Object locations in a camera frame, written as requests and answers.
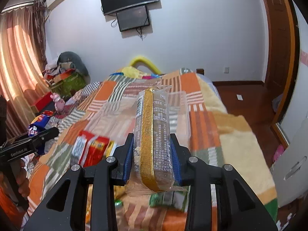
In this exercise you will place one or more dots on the yellow foam tube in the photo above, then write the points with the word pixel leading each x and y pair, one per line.
pixel 142 60

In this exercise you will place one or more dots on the patchwork orange bed blanket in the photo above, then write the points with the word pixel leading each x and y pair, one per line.
pixel 217 138

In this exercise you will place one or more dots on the white appliance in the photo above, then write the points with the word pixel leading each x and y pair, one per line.
pixel 290 170

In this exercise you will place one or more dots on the clear plastic bin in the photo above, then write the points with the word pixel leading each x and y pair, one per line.
pixel 115 120

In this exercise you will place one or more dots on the green snack packet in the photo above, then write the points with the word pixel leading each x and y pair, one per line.
pixel 170 199

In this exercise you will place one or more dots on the green storage box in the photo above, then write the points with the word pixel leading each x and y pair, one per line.
pixel 69 86

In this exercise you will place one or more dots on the small black wall monitor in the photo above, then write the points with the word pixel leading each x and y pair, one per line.
pixel 133 18

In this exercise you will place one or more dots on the pink orange curtain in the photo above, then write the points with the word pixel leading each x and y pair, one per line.
pixel 23 59

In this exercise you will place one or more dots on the grey plush toy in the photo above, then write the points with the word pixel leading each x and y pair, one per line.
pixel 74 61

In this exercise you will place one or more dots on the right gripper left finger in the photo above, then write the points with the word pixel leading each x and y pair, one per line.
pixel 64 207

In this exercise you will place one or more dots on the pink plush toy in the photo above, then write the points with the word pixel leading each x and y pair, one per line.
pixel 59 103

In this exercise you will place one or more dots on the red box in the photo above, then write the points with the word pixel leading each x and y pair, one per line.
pixel 42 103

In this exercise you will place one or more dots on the red snack packet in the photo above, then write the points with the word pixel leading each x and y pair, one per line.
pixel 90 149

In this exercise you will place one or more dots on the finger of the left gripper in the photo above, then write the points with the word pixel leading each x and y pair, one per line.
pixel 37 140

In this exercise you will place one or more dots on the yellow cloth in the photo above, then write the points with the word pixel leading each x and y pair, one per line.
pixel 132 72

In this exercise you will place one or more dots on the wooden door frame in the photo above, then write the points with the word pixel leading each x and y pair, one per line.
pixel 283 53

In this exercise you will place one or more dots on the left human hand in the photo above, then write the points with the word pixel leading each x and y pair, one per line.
pixel 22 180

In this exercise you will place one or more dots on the blue chip bag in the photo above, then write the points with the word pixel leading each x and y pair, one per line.
pixel 40 123

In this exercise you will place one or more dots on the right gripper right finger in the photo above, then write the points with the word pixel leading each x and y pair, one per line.
pixel 238 207

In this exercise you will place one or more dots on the brown snack pack gold band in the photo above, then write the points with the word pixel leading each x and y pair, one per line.
pixel 152 170

